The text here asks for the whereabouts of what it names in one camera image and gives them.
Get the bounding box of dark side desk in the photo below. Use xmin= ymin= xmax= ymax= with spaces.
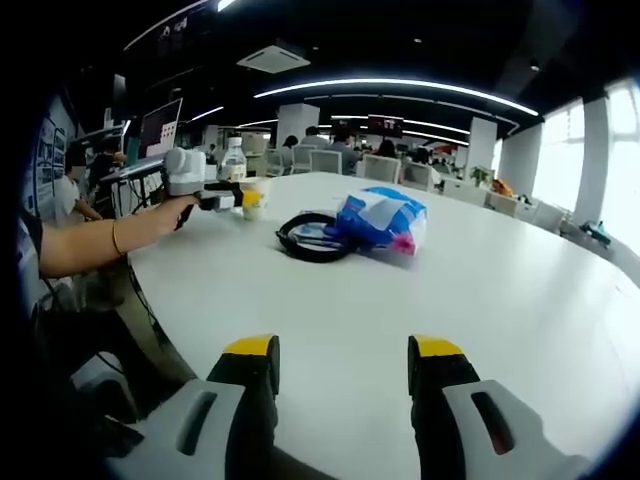
xmin=99 ymin=164 xmax=169 ymax=219

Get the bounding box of clear plastic bottle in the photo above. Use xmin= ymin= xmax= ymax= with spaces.
xmin=218 ymin=134 xmax=249 ymax=184

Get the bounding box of open laptop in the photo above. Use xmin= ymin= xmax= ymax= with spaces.
xmin=102 ymin=97 xmax=185 ymax=176

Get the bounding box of hanging display screen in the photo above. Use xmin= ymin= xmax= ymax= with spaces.
xmin=367 ymin=113 xmax=405 ymax=137

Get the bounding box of white paper cup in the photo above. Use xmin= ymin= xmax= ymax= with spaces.
xmin=240 ymin=177 xmax=274 ymax=222

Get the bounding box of teal object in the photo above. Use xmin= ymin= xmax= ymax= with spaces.
xmin=579 ymin=219 xmax=614 ymax=246

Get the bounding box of potted green plant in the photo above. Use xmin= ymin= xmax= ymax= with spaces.
xmin=469 ymin=164 xmax=496 ymax=189

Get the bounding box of person's left hand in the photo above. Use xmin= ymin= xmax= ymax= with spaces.
xmin=148 ymin=193 xmax=201 ymax=237

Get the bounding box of white table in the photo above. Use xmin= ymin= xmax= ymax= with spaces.
xmin=127 ymin=171 xmax=640 ymax=480

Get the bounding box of dark upright monitor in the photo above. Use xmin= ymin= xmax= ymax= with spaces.
xmin=112 ymin=73 xmax=129 ymax=121

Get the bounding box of wall poster board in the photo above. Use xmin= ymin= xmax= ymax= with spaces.
xmin=33 ymin=115 xmax=69 ymax=206

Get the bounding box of ceiling air conditioner unit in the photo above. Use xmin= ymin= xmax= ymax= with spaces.
xmin=235 ymin=44 xmax=312 ymax=75

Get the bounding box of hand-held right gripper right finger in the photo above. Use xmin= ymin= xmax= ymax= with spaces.
xmin=407 ymin=333 xmax=594 ymax=480

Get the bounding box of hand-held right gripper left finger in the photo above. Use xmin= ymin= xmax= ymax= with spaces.
xmin=107 ymin=333 xmax=281 ymax=480

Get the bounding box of white grey plastic object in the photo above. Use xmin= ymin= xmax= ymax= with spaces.
xmin=69 ymin=352 xmax=146 ymax=459

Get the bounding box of black cable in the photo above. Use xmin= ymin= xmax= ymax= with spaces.
xmin=276 ymin=212 xmax=356 ymax=265

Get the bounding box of blue tissue pack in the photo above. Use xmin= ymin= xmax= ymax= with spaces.
xmin=334 ymin=185 xmax=429 ymax=259

